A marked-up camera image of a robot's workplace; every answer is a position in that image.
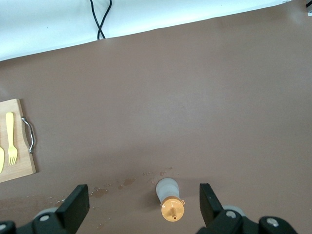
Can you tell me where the black cable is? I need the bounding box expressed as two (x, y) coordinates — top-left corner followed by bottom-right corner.
(89, 0), (106, 39)
(96, 0), (113, 41)

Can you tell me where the sauce bottle with orange cap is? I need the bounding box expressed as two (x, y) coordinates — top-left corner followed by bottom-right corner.
(155, 177), (186, 222)

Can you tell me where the brown table mat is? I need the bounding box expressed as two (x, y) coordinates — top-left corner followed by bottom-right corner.
(0, 0), (312, 234)

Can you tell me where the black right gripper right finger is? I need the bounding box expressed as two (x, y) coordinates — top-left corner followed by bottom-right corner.
(195, 183), (298, 234)

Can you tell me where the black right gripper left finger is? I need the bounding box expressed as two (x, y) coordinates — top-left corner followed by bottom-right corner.
(0, 184), (90, 234)

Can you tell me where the bamboo cutting board with handle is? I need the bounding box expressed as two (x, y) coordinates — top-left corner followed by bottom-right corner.
(0, 98), (39, 183)

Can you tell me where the yellow plastic fork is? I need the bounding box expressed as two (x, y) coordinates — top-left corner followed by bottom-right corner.
(5, 112), (19, 166)

